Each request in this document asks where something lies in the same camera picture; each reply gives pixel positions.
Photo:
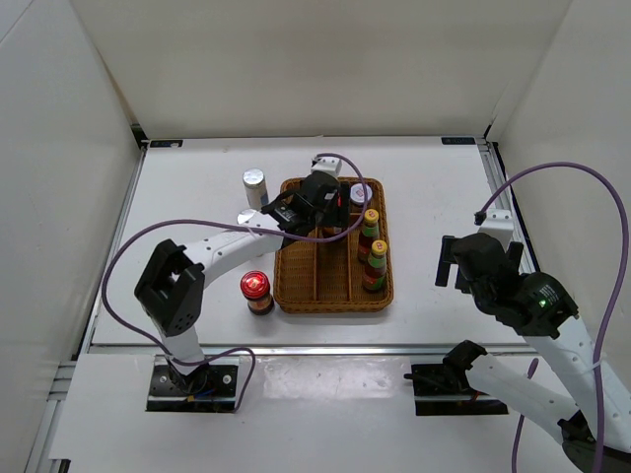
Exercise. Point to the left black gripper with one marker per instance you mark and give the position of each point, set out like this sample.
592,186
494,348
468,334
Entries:
339,215

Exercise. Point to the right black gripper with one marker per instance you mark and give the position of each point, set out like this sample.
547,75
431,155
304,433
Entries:
445,261

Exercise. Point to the white-lid paste jar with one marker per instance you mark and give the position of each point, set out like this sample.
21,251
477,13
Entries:
360,194

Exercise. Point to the yellow-cap sauce bottle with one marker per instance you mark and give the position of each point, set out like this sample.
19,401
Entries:
369,232
375,267

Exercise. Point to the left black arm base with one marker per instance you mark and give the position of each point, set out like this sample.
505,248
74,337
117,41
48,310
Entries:
207,389

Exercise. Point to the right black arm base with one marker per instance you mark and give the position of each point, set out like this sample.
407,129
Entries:
438,393

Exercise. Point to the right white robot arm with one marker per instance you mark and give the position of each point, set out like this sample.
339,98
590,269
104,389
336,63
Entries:
591,422

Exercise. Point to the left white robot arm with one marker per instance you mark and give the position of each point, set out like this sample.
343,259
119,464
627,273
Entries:
172,285

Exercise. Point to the far silver-lid spice jar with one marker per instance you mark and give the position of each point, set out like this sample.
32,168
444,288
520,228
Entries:
255,188

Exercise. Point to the silver-lid spice jar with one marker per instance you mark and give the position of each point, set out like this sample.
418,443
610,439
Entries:
256,242
255,188

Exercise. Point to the near silver-lid spice jar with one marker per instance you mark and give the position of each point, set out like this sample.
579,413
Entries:
256,242

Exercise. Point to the brown wicker divided basket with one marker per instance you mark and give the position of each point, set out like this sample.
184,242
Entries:
312,277

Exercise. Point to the right dark table label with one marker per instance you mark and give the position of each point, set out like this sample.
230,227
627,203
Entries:
458,141

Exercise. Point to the dark table label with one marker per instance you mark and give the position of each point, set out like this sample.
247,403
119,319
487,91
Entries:
458,141
165,144

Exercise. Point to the left dark table label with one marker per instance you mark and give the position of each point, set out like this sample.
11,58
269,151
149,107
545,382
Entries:
165,144

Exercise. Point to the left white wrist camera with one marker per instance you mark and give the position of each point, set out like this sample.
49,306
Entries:
329,165

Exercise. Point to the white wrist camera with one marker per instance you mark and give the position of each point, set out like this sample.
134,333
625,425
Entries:
497,223
329,165

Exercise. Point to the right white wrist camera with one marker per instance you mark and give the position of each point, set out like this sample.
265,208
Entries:
497,223

